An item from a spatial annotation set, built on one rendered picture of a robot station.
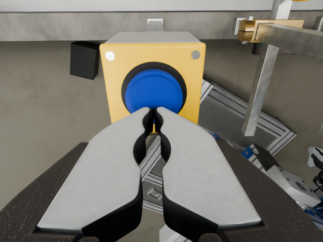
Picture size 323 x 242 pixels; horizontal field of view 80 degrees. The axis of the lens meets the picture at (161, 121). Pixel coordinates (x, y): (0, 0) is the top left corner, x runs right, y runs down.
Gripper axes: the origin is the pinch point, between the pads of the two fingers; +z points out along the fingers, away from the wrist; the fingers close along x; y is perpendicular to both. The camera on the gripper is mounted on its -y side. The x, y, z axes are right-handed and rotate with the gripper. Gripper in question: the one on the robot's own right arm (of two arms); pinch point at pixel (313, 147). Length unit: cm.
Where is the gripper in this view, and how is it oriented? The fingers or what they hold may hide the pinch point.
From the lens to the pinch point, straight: 87.5
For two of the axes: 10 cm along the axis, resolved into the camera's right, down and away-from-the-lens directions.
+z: -0.3, -5.2, 8.6
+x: 10.0, -0.2, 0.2
